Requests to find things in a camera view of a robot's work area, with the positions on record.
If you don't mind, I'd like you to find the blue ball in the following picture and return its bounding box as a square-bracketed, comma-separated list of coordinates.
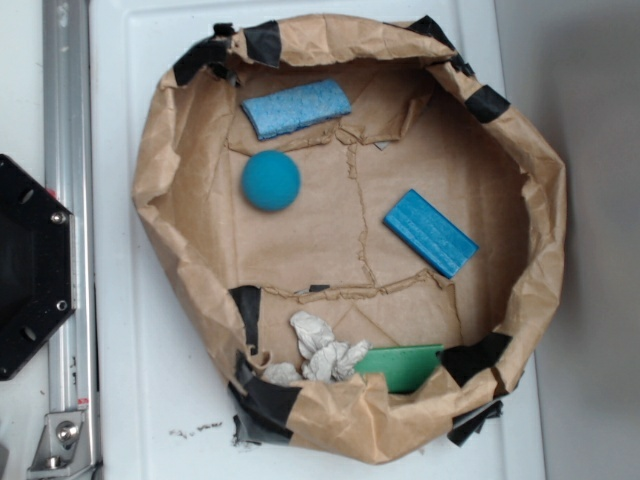
[241, 150, 301, 212]

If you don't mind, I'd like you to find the metal corner bracket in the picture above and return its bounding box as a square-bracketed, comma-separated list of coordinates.
[26, 410, 98, 479]

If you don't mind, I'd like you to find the green flat block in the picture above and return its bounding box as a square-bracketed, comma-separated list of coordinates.
[354, 344, 444, 394]

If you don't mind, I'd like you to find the brown paper bag bin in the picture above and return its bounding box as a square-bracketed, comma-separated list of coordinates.
[132, 14, 567, 464]

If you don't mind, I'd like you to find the crumpled white paper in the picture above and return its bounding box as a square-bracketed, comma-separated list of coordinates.
[262, 311, 372, 386]

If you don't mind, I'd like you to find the blue rectangular block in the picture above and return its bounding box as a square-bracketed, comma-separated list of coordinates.
[383, 189, 479, 279]

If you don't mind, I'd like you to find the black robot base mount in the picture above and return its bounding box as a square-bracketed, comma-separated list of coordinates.
[1, 155, 75, 381]

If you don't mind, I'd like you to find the blue sponge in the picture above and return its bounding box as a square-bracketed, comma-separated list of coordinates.
[241, 79, 351, 141]

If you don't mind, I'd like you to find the aluminium rail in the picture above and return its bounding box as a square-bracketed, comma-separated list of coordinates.
[41, 0, 101, 416]

